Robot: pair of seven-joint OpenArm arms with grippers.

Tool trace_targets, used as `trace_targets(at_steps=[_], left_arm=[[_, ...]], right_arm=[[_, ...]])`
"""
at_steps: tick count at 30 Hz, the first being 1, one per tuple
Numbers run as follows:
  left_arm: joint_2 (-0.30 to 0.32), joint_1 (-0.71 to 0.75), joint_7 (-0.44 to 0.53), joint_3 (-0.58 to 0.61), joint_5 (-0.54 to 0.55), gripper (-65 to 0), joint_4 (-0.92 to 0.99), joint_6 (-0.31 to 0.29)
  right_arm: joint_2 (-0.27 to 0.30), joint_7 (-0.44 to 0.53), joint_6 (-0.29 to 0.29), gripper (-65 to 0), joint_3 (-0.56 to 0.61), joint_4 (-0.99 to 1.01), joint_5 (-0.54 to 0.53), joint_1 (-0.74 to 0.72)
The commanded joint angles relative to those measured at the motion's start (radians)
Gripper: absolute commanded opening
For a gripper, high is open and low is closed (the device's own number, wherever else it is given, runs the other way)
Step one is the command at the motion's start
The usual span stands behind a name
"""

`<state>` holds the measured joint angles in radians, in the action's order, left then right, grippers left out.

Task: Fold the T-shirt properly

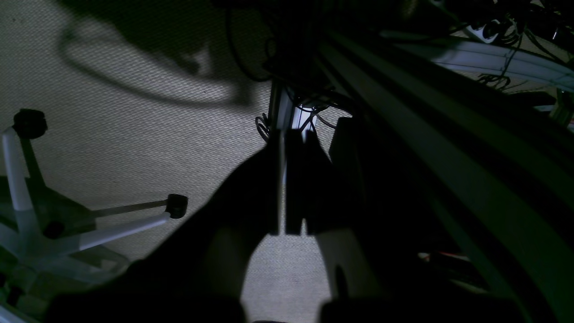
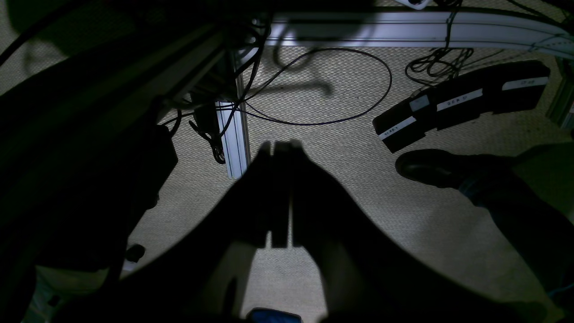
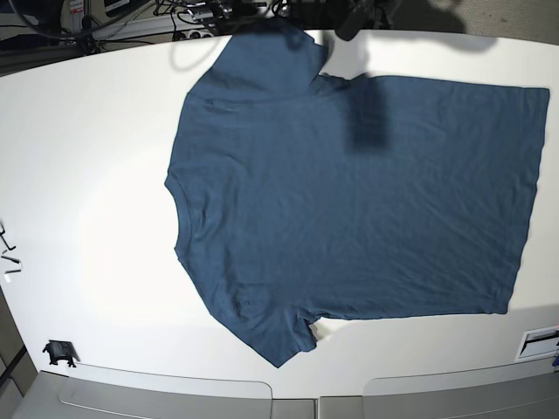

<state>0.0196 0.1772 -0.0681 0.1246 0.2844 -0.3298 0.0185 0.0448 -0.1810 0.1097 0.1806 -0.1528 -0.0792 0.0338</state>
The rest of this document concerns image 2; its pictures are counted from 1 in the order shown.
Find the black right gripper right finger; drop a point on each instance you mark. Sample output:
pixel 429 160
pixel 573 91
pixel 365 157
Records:
pixel 367 277

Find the black shoe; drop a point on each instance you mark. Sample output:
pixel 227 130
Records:
pixel 440 168

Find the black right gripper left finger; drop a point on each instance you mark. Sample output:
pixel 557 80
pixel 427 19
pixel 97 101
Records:
pixel 202 279

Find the aluminium frame rail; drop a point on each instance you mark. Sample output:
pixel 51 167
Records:
pixel 423 29

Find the aluminium frame leg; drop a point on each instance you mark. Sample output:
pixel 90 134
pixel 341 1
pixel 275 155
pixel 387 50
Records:
pixel 235 141

